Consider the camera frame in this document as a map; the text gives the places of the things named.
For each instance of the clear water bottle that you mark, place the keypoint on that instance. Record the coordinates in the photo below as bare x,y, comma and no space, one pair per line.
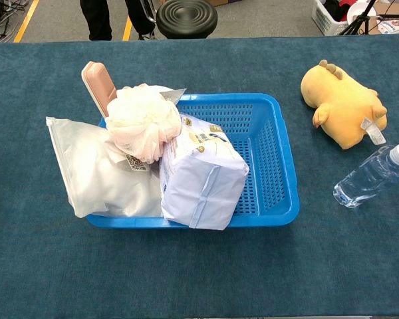
365,179

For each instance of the teal table cloth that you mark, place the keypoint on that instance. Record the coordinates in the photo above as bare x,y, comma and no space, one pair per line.
36,266

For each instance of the blue perforated plastic basket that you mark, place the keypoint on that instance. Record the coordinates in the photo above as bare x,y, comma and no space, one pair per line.
219,97

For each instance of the pink oblong plastic case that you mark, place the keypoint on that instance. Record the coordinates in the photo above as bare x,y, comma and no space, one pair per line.
99,83

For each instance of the pale pink bath loofah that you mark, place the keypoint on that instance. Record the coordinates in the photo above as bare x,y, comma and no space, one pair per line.
139,123

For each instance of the white plastic laundry basket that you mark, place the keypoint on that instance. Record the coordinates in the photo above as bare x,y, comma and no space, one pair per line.
322,20

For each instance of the person in black trousers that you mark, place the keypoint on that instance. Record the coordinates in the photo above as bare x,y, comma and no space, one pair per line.
96,20

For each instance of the white printed box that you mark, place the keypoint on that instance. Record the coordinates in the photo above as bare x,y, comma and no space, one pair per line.
394,26

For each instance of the frosted zip bag white cloth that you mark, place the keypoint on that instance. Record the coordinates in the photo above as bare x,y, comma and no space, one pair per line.
93,179

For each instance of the yellow plush toy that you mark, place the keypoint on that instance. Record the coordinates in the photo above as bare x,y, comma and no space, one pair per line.
339,99

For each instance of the black tripod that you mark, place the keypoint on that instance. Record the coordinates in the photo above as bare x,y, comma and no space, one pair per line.
359,20

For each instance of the black round stool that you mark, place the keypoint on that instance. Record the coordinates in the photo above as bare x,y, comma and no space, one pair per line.
186,16

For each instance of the white wrapped tissue pack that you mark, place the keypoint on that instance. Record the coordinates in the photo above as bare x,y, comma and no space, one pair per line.
203,186

